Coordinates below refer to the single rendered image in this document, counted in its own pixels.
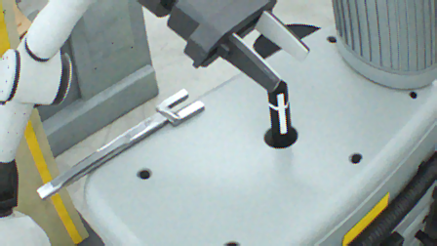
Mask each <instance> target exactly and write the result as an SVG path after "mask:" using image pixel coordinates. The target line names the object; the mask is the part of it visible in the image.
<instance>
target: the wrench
mask: <svg viewBox="0 0 437 246"><path fill-rule="evenodd" d="M187 99H188V94H187V92H186V91H185V90H184V89H182V90H181V91H180V92H178V93H176V94H174V95H173V96H171V97H169V98H167V99H165V100H164V101H163V102H161V103H159V104H158V105H157V106H155V108H156V111H157V113H155V114H153V115H151V116H150V117H148V118H146V119H145V120H144V121H142V122H140V123H139V124H138V125H137V126H135V127H133V128H132V129H131V130H129V131H126V132H125V133H123V134H122V135H120V136H119V137H118V138H116V139H114V141H110V142H109V143H107V144H106V145H105V146H102V147H101V148H99V149H98V150H97V151H96V152H93V153H92V154H91V155H89V156H87V157H86V158H85V159H83V160H81V161H80V162H79V163H77V164H75V165H74V166H72V167H71V168H70V169H69V168H68V170H66V171H64V172H63V173H62V174H60V175H59V176H57V177H56V178H54V179H53V180H51V181H50V182H48V183H46V184H45V185H43V186H41V187H40V188H38V189H37V192H38V194H39V196H40V198H41V199H42V201H43V202H44V201H45V200H47V199H49V198H50V197H52V196H54V195H55V194H57V193H59V192H60V191H62V190H63V189H65V188H66V187H68V186H69V185H71V184H73V183H75V181H76V182H77V181H78V180H79V179H81V178H82V177H84V176H86V175H87V174H89V173H90V172H92V170H93V171H94V170H95V169H96V168H97V167H99V166H100V165H101V164H104V163H105V162H107V161H108V160H109V159H112V158H113V157H114V156H116V155H117V154H120V153H121V152H123V151H124V150H125V149H127V148H129V147H131V146H133V145H134V144H136V143H138V142H139V141H140V140H142V139H144V138H145V137H148V136H149V135H151V134H153V133H155V132H156V131H157V130H159V129H160V128H162V127H164V126H166V125H167V124H168V123H171V124H172V125H173V127H176V126H177V125H178V124H180V123H181V122H182V123H183V122H185V121H186V120H188V119H190V118H192V117H193V116H195V115H197V114H198V113H200V112H202V111H204V110H205V106H204V105H203V104H202V103H201V102H196V103H194V104H192V105H190V106H189V107H187V108H185V109H184V110H182V111H180V112H178V113H177V114H175V113H174V112H173V111H172V108H173V107H175V106H176V105H178V104H179V103H182V102H184V101H185V100H187Z"/></svg>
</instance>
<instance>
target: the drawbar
mask: <svg viewBox="0 0 437 246"><path fill-rule="evenodd" d="M282 94H283V99H284V106H286V105H287V103H288V101H289V98H288V86H287V83H286V82H284V81H282V80H281V81H280V82H279V83H278V85H277V86H276V88H275V89H274V91H273V92H272V93H268V92H267V95H268V102H269V103H270V104H272V105H274V106H276V107H278V106H279V103H278V99H277V96H278V95H282ZM284 108H285V118H286V129H287V133H285V134H281V122H280V112H279V109H275V108H273V107H271V106H269V113H270V122H271V131H272V140H273V147H275V148H286V147H289V146H290V145H292V144H293V142H292V131H291V110H290V104H288V107H284Z"/></svg>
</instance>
